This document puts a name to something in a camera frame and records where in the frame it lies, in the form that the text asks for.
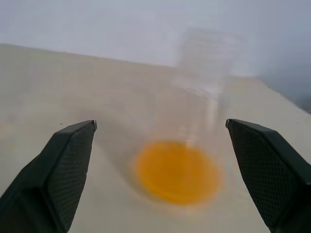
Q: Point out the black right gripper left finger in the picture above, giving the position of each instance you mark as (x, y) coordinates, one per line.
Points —
(48, 179)

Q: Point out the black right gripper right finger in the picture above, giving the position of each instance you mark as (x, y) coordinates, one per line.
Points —
(269, 174)

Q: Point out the clear beaker with orange liquid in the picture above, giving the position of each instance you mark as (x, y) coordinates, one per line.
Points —
(179, 136)

